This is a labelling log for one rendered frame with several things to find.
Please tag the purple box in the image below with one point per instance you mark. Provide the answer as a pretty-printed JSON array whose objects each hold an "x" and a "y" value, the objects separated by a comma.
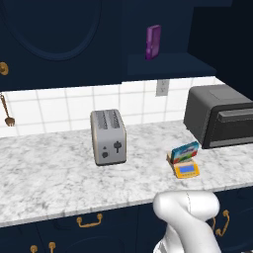
[{"x": 153, "y": 41}]

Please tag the blue green red food box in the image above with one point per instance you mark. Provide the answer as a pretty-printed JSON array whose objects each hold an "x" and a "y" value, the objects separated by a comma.
[{"x": 184, "y": 152}]

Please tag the brown hanging fork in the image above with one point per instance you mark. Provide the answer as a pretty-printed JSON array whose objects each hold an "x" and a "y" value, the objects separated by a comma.
[{"x": 9, "y": 120}]

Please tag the dark blue open cabinet door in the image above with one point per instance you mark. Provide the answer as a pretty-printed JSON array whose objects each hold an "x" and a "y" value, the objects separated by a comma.
[{"x": 227, "y": 42}]

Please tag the dark grey toaster oven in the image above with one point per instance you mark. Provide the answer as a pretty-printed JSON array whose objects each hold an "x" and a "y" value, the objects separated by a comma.
[{"x": 210, "y": 112}]

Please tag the dark blue base cabinet door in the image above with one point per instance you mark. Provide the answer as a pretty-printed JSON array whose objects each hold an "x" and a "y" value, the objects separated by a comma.
[
  {"x": 16, "y": 238},
  {"x": 240, "y": 217}
]

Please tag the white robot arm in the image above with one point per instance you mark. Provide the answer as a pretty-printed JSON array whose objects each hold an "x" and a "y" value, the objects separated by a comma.
[{"x": 188, "y": 214}]

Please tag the gold round cabinet knob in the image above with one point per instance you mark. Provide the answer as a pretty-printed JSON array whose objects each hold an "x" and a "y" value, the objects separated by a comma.
[{"x": 2, "y": 68}]

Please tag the grey wall outlet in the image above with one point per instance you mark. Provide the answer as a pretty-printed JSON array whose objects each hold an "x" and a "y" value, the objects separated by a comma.
[{"x": 162, "y": 87}]

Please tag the gold small base cabinet knob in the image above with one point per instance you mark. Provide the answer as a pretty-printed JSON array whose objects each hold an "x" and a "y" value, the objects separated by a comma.
[
  {"x": 33, "y": 249},
  {"x": 51, "y": 246}
]

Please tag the dark blue open wall cabinet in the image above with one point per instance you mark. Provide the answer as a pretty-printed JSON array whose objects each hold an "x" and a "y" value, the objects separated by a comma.
[{"x": 171, "y": 66}]

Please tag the yellow digital scale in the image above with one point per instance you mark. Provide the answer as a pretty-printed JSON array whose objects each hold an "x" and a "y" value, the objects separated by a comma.
[{"x": 186, "y": 170}]

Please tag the dark blue wall cabinet door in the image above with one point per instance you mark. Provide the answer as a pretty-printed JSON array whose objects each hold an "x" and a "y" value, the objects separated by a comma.
[{"x": 59, "y": 42}]

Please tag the dark blue drawer front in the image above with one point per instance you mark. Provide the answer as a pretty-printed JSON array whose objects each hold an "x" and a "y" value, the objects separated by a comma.
[{"x": 108, "y": 235}]

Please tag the silver two-slot toaster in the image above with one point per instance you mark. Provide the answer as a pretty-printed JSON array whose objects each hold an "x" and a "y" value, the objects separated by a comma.
[{"x": 110, "y": 145}]

